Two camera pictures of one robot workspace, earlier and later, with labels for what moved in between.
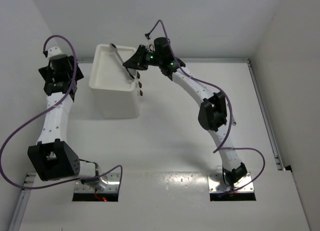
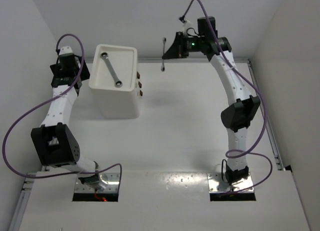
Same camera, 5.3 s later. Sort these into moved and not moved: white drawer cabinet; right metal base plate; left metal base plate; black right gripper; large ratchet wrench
Moved: large ratchet wrench; black right gripper
Not moved: left metal base plate; white drawer cabinet; right metal base plate
